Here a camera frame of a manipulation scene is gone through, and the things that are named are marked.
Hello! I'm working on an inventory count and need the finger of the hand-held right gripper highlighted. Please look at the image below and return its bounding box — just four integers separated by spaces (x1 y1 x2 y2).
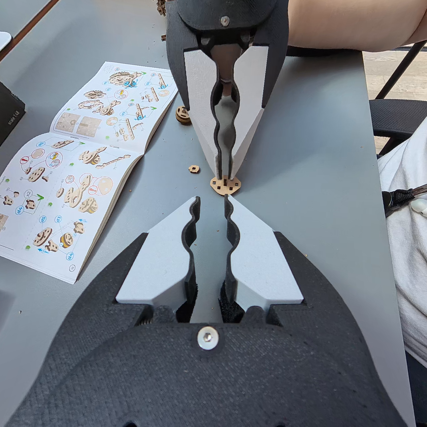
184 50 223 177
229 45 269 177

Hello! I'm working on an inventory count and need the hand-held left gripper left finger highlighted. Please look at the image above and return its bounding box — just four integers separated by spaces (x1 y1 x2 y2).
116 196 201 306

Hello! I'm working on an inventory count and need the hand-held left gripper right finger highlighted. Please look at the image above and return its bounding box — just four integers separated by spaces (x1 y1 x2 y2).
220 194 304 308

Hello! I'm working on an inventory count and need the octagonal wooden puzzle piece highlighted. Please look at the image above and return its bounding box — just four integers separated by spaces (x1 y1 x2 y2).
210 174 241 196

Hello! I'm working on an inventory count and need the person's right forearm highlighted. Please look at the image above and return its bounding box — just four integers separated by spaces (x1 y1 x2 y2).
288 0 427 52

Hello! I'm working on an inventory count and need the grey desk with brown edge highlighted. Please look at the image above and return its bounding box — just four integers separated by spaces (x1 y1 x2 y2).
0 0 61 62

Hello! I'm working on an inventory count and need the open instruction booklet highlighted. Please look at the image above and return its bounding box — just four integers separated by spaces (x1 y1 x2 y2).
0 61 179 285

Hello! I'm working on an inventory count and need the black mesh chair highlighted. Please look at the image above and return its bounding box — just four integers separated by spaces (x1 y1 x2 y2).
369 40 427 155

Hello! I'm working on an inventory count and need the person's white shirt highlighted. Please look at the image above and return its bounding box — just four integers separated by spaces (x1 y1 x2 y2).
377 117 427 367

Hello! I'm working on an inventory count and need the black model kit box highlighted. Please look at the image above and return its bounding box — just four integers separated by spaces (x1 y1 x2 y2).
0 82 26 147

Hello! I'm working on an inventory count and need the black strap with cable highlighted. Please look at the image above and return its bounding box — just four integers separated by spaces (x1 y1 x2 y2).
382 183 427 218

